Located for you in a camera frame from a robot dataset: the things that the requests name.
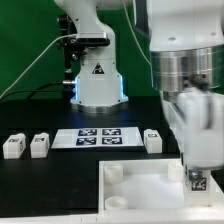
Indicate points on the paper sheet with AprilTags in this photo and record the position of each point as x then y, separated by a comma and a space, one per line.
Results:
97, 137

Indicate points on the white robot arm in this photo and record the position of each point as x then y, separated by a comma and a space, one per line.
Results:
187, 61

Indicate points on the white square tabletop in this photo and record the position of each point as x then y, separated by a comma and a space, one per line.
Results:
147, 185

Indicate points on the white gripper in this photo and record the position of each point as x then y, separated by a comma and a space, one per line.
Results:
197, 122

